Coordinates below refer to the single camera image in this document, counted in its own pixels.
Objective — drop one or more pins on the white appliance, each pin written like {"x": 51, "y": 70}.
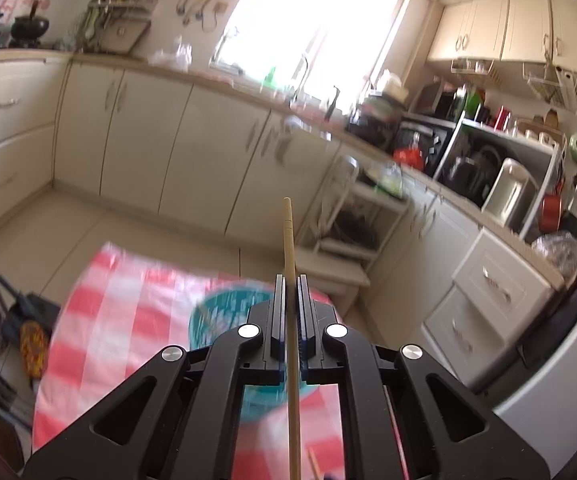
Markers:
{"x": 558, "y": 385}

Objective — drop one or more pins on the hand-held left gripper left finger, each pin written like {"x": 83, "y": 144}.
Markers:
{"x": 281, "y": 315}

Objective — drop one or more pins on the white metal shelf rack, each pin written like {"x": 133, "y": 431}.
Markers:
{"x": 513, "y": 142}

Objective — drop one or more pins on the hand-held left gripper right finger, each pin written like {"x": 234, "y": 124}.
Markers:
{"x": 302, "y": 320}

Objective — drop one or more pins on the kitchen window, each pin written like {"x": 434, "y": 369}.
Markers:
{"x": 318, "y": 20}

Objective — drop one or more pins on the red checked plastic tablecloth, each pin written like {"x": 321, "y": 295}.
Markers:
{"x": 118, "y": 300}

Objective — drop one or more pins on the colourful knitted slipper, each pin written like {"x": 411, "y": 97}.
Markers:
{"x": 33, "y": 350}

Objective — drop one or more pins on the red pot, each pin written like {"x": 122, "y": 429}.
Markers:
{"x": 550, "y": 212}

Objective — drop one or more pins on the clear plastic bag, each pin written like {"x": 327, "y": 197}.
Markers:
{"x": 173, "y": 55}

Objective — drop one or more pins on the white thermo pot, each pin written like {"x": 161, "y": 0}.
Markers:
{"x": 508, "y": 190}

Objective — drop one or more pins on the red can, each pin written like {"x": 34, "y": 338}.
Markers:
{"x": 502, "y": 119}

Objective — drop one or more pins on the black wok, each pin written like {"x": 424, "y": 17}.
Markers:
{"x": 31, "y": 27}

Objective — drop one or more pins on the dark blue dustpan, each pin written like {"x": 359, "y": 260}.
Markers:
{"x": 31, "y": 310}

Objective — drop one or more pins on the white step trolley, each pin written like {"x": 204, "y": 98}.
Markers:
{"x": 338, "y": 255}

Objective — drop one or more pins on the cream base cabinets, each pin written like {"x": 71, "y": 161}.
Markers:
{"x": 143, "y": 135}

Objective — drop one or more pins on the green bottle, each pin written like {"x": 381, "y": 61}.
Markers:
{"x": 473, "y": 105}

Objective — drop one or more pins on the silver toaster oven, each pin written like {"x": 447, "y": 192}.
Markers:
{"x": 431, "y": 97}

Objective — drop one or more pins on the black cooking pot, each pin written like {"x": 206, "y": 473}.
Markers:
{"x": 468, "y": 175}

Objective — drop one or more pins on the teal perforated utensil holder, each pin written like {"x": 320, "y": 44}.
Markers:
{"x": 218, "y": 310}

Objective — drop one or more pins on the wooden chopstick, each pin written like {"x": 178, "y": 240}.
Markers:
{"x": 315, "y": 465}
{"x": 288, "y": 240}

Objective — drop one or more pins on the wall utensil rack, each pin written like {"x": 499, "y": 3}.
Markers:
{"x": 123, "y": 2}

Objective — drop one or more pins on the red plastic bag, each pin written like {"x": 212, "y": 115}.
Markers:
{"x": 408, "y": 155}

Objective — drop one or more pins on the dish rack with dishes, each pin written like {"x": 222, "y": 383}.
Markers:
{"x": 376, "y": 115}

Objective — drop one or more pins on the white door-hung bin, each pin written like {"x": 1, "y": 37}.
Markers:
{"x": 293, "y": 135}

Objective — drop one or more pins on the brown cutting board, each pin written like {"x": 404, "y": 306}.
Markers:
{"x": 123, "y": 35}

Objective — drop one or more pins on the cream wall cabinets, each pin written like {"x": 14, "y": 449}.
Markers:
{"x": 488, "y": 30}

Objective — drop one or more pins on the crumpled clear bag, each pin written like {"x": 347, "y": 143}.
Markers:
{"x": 558, "y": 255}

